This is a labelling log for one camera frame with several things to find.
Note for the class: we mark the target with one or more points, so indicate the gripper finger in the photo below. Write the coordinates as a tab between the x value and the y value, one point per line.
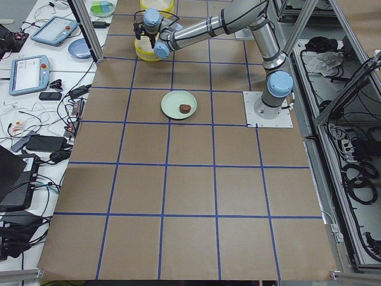
138	32
153	39

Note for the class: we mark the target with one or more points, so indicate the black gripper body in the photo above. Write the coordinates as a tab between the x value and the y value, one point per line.
151	36

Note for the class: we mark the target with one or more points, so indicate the yellow steamer basket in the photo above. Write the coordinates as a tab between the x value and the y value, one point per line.
144	50
162	5

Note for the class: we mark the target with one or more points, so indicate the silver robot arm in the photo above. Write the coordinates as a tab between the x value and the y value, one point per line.
167	36

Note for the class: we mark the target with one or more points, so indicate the black power adapter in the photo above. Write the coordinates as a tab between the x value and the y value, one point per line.
100	24

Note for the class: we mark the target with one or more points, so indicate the green bowl with sponges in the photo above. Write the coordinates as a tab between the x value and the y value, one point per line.
102	9

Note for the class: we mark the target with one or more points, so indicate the blue plate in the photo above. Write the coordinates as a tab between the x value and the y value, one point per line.
79	49

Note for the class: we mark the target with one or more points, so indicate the light green plate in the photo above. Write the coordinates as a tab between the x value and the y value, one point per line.
171	101

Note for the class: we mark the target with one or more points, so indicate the dark red bun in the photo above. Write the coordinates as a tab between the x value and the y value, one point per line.
185	108

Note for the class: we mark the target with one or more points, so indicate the teach pendant far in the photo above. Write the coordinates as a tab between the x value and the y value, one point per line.
55	31

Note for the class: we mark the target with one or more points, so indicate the teach pendant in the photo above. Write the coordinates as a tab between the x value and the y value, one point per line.
55	31
28	75

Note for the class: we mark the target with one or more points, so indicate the teach pendant near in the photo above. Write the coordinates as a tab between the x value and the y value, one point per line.
28	75

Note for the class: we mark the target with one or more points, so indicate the black power brick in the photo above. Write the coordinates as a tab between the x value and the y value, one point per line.
42	143

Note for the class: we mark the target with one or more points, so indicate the black laptop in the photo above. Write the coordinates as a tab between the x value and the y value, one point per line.
18	175

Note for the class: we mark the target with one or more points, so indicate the aluminium frame post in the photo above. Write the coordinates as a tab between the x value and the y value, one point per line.
83	20

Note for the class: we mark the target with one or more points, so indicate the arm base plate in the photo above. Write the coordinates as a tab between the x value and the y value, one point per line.
258	115

